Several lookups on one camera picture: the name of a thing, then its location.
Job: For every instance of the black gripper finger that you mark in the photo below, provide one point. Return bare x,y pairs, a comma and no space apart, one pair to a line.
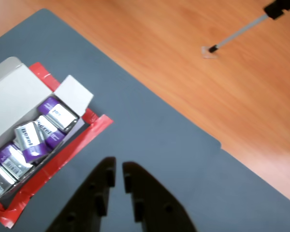
87,200
157,207

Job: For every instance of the silver purple Bexel 9V battery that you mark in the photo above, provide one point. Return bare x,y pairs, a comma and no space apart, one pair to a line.
29,140
53,137
14,164
0,178
60,117

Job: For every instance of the white cardboard battery box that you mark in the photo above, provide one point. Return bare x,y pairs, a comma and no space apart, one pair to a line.
14,96

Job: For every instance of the grey table mat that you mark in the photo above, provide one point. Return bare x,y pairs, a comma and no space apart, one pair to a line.
159,145

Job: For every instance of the clear tape patch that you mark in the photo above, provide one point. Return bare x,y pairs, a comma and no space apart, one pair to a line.
207,55

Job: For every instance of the silver black tripod leg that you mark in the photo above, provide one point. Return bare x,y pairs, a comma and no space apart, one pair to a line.
241,30

